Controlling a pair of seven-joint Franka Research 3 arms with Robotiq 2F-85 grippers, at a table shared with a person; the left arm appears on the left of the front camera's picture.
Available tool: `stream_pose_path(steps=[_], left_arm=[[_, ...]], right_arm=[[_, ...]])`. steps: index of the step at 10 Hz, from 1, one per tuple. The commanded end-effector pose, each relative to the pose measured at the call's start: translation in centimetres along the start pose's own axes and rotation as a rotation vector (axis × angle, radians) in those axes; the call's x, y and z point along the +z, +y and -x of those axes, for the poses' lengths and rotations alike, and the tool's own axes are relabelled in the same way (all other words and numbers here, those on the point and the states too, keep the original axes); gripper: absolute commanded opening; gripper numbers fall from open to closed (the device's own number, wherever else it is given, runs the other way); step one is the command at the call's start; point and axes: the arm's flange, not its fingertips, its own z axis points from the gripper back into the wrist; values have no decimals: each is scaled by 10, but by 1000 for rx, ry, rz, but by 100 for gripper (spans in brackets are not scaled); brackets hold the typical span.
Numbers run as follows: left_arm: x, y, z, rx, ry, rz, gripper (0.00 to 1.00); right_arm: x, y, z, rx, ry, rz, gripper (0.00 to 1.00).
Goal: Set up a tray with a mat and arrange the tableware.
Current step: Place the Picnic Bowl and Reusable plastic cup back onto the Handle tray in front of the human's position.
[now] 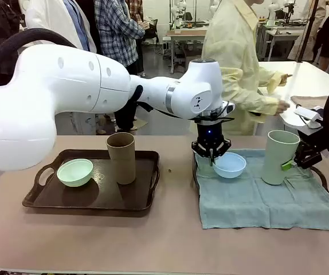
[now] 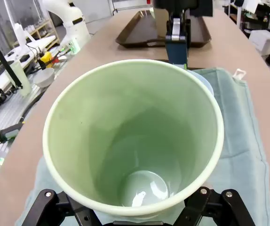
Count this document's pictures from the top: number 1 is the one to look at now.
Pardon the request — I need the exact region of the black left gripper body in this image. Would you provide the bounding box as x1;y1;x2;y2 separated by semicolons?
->
195;120;225;147

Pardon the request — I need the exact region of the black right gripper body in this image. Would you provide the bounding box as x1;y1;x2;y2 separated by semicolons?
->
297;127;329;155

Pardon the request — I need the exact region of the light blue bowl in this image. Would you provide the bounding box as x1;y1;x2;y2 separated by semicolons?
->
212;151;247;179

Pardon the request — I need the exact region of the tall light green cup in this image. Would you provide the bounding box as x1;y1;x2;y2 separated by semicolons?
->
261;129;301;186

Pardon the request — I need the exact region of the beige cloth mat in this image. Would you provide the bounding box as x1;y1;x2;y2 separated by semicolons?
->
290;95;329;112

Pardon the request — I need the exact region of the blue towel mat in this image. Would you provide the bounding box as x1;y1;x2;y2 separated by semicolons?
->
194;148;329;233

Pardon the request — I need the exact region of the tall brown cup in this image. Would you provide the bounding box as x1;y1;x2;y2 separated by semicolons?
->
105;132;137;186

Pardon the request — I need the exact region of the light green bowl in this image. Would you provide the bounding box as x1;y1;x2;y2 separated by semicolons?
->
56;159;94;188

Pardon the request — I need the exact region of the yellow-sleeved right forearm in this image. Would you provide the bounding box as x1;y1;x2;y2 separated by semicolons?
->
249;93;281;124

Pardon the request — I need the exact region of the yellow-sleeved left forearm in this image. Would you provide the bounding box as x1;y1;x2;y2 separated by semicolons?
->
263;70;285;95

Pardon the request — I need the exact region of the dark brown serving tray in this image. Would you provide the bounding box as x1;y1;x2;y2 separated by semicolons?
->
22;148;161;213
192;150;329;198

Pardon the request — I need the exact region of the person's right hand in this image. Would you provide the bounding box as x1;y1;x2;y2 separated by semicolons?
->
276;99;291;116

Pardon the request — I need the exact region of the person's left hand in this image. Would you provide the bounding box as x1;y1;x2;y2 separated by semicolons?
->
279;73;293;86

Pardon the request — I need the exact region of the white table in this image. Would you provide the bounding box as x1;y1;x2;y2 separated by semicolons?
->
257;61;329;131

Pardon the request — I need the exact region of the flat cardboard sheet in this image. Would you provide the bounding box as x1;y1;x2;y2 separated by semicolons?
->
130;117;148;131

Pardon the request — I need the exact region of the person in yellow coat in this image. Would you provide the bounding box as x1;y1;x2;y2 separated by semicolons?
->
201;0;290;137

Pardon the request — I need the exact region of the workbench with brown top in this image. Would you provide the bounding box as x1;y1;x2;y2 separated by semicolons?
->
166;28;208;74

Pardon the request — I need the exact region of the black tripod pole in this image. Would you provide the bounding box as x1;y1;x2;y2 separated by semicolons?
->
295;0;320;63

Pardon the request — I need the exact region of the grey background workbench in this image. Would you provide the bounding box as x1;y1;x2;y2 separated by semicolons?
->
264;27;306;61

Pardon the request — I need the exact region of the person in blue plaid shirt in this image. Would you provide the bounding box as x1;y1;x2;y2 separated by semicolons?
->
94;0;147;132

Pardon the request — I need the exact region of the person in brown checked shirt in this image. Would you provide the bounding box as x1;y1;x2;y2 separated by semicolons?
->
126;0;147;78

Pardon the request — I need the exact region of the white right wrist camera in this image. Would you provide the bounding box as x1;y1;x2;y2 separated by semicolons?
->
292;106;325;129

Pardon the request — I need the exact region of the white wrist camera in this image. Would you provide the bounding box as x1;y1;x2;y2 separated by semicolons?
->
292;106;325;129
221;100;236;115

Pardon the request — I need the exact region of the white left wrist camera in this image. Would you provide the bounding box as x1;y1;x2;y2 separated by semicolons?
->
221;100;236;115

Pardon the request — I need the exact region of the black left camera cable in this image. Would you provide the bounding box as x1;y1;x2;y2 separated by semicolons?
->
141;100;236;123

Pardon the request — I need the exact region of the black left arm cable sleeve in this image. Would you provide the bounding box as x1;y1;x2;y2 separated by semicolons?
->
0;27;144;101

